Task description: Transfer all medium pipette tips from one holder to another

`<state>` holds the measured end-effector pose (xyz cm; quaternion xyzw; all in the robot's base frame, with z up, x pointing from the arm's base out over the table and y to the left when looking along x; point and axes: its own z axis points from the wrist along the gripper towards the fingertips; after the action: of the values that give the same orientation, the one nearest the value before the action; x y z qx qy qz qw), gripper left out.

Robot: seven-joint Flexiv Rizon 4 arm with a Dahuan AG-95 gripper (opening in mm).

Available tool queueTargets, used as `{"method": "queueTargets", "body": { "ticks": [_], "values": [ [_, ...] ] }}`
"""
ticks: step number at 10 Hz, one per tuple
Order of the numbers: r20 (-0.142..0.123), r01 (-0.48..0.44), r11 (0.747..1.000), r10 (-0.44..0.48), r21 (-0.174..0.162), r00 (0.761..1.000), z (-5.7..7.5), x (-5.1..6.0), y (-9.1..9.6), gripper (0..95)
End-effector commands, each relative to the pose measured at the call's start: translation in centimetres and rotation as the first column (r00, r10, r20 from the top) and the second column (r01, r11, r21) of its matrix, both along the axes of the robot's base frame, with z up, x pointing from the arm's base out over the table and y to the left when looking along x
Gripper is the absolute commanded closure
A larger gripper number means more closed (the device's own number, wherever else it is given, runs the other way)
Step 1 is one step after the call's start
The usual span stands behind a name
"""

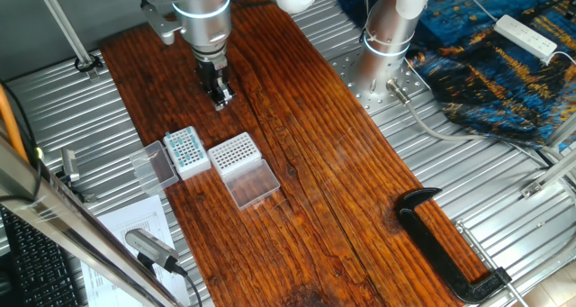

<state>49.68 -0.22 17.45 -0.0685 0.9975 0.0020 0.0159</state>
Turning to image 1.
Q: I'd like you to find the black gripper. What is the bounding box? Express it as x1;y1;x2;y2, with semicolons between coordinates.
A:
195;57;238;113

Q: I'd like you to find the white pipette tip holder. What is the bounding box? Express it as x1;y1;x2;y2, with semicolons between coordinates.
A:
206;131;264;182
162;125;212;181

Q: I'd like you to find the clear plastic holder lid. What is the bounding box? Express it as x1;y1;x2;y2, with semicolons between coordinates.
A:
223;158;282;212
130;140;180;195

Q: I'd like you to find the brown wooden board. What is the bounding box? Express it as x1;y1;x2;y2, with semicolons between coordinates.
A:
98;0;491;307

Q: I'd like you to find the printed paper sheet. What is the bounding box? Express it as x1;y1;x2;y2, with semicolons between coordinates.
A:
80;194;193;307

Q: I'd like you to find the orange tube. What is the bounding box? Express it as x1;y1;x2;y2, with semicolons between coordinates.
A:
0;84;29;164

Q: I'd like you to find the black keyboard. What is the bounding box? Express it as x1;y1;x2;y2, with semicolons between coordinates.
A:
0;207;85;307

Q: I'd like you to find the black C-clamp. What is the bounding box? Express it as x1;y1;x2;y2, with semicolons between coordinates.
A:
394;187;514;304

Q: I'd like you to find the blue painted cloth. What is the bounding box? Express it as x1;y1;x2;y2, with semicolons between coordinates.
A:
337;0;576;153

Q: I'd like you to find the silver clamp screw rod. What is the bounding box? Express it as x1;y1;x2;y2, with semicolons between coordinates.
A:
454;219;530;307

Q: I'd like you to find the white power strip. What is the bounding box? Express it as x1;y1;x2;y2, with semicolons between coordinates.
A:
493;14;559;67

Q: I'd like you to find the aluminium profile bar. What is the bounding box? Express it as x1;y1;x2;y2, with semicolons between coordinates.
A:
520;149;576;199
544;113;576;150

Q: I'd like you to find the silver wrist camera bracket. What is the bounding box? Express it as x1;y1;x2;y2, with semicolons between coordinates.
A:
140;0;185;46

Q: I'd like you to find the silver perforated base plate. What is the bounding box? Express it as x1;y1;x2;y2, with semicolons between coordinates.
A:
330;45;433;117

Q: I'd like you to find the black cable loop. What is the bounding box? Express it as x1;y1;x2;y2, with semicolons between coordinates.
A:
74;52;104;73

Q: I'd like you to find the small silver camera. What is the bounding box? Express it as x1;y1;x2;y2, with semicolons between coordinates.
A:
60;148;81;183

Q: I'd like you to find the silver camera with black end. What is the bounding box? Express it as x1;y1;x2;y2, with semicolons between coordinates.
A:
124;228;181;275

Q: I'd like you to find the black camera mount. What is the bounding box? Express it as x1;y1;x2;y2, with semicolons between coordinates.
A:
53;171;98;204

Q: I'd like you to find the thin aluminium post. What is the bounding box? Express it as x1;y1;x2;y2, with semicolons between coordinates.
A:
33;0;101;81

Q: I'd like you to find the black camera cable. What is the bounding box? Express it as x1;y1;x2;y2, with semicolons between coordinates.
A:
173;264;204;307

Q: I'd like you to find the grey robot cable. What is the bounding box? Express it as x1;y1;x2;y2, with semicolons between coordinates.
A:
385;77;553;168

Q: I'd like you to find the silver metal frame bar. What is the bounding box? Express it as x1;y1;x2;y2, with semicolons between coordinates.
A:
0;135;185;307

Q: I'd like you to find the white power cable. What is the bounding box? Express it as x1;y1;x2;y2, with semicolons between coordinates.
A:
452;0;499;23
546;50;576;68

